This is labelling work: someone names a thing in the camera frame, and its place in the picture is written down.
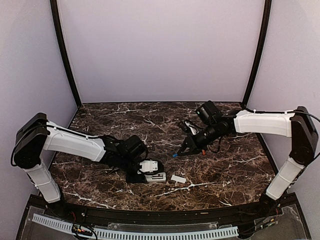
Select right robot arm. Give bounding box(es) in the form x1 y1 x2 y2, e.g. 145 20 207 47
176 100 319 217

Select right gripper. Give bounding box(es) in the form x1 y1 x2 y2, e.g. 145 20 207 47
178 121 221 156

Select white battery cover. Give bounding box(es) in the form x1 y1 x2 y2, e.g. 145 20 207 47
170 174 187 186

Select left black frame post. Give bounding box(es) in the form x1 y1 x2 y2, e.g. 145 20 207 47
49 0 82 108

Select grey slotted cable duct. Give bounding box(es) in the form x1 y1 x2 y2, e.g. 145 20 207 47
32 213 239 240

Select white remote control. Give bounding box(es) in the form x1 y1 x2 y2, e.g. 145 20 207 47
145 172 167 183

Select black frame post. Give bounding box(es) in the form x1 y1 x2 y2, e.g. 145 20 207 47
241 0 272 108
49 0 82 108

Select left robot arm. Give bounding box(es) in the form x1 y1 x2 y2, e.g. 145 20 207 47
10 112 167 218

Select right black frame post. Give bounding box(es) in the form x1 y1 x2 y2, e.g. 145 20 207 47
241 0 272 108

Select black curved table rail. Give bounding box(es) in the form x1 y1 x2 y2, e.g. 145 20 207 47
45 201 283 227

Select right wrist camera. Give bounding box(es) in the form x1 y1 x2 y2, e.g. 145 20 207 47
177 119 203 135

